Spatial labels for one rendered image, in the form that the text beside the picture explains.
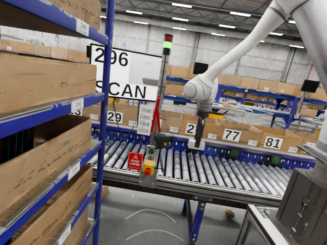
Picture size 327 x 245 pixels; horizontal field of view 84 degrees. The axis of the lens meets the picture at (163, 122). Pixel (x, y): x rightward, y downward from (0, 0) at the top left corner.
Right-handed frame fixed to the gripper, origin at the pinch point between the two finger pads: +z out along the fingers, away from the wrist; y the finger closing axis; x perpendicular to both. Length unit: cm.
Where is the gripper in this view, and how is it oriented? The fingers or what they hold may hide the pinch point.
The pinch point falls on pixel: (196, 141)
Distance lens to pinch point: 118.6
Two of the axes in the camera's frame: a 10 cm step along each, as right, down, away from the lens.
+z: -1.5, 9.5, 2.6
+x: 9.9, 1.6, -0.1
